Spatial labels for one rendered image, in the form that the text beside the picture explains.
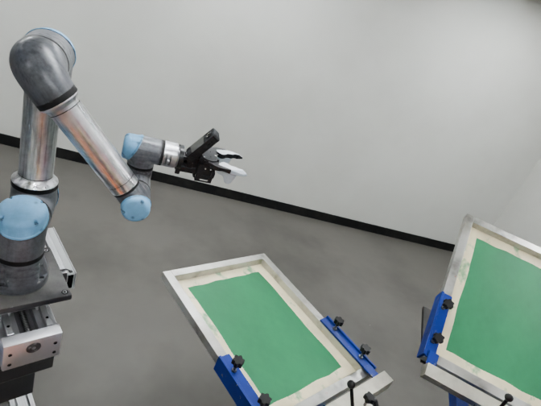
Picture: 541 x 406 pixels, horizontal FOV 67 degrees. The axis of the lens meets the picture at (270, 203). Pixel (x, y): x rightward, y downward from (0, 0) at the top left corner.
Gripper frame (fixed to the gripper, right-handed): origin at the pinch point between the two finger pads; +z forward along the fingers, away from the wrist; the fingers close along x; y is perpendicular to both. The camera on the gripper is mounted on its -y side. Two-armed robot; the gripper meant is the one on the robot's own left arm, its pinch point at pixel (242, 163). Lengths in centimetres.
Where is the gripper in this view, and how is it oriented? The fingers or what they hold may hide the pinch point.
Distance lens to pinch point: 127.8
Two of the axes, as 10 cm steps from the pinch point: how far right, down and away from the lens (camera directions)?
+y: -3.7, 7.6, 5.4
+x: 2.0, 6.3, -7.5
